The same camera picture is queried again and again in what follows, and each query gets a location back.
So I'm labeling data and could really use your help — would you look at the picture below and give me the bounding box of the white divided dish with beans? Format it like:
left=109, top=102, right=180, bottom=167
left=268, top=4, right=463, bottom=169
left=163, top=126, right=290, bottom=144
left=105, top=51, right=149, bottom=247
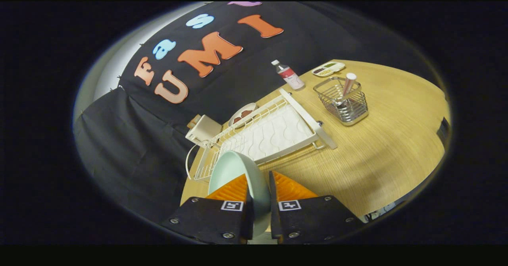
left=312, top=61, right=346, bottom=77

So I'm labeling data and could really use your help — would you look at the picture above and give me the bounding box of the white plate with meat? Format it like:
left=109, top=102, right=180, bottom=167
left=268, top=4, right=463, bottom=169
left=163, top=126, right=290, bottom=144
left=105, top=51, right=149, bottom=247
left=228, top=102, right=258, bottom=128

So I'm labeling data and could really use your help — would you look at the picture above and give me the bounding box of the white wire dish rack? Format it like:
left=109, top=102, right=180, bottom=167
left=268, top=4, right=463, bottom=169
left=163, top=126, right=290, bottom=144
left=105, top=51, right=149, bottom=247
left=186, top=88, right=338, bottom=182

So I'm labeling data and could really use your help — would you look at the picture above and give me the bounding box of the light green plate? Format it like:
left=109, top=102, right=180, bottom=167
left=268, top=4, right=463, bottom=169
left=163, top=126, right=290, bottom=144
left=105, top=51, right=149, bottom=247
left=208, top=150, right=271, bottom=238

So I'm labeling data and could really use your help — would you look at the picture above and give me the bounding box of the clear bottle with red label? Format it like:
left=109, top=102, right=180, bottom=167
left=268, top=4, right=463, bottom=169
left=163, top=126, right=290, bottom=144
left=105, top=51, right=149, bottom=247
left=271, top=60, right=305, bottom=91

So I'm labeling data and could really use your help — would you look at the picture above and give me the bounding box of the black backdrop cloth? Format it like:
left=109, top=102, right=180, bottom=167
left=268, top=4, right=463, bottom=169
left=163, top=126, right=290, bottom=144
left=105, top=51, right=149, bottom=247
left=73, top=2, right=449, bottom=227

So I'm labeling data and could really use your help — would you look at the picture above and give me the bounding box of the white and pink spoon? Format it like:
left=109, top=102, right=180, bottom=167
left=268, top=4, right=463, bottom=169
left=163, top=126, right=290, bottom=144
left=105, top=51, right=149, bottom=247
left=337, top=73, right=357, bottom=108

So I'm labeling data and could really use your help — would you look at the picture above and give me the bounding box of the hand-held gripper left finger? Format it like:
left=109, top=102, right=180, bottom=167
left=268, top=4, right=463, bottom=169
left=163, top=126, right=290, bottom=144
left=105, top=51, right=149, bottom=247
left=162, top=173, right=254, bottom=245

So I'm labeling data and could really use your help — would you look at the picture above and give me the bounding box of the metal wire basket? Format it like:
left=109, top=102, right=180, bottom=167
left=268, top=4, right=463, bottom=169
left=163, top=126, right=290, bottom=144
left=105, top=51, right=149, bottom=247
left=313, top=77, right=369, bottom=126

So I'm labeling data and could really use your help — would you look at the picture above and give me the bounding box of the white toaster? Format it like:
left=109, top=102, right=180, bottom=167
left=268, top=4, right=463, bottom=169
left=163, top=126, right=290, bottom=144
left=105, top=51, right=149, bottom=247
left=185, top=114, right=223, bottom=147

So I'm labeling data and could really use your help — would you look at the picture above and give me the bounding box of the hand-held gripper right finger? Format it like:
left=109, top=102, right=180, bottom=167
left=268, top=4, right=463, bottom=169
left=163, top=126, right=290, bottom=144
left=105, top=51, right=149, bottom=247
left=269, top=171, right=364, bottom=245

